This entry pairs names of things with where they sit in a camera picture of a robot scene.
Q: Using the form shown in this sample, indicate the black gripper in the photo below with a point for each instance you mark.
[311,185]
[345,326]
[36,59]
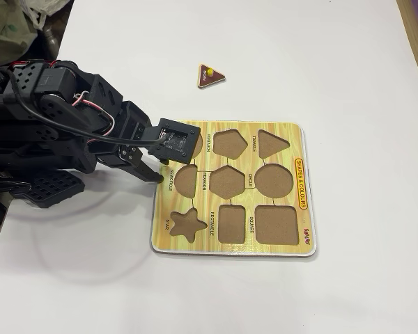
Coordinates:
[128,153]

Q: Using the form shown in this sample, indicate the brown triangle piece yellow pin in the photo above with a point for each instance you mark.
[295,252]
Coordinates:
[205,81]

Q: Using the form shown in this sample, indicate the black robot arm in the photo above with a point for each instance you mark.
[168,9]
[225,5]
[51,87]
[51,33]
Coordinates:
[55,104]

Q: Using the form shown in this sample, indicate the wooden shape puzzle board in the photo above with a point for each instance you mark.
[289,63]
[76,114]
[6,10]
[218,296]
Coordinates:
[292,146]

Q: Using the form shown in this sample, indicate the black perforated table clamp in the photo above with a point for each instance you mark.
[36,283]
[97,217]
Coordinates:
[52,189]

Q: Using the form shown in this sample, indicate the dark metal bottle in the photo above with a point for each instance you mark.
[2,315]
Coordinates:
[51,41]

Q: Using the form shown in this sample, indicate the white plastic bag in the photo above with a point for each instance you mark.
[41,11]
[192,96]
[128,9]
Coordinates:
[52,8]

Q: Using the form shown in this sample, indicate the translucent green-printed bag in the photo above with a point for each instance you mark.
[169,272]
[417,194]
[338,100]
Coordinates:
[7,31]

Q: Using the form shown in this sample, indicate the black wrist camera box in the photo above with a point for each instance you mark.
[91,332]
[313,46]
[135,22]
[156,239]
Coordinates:
[174,142]

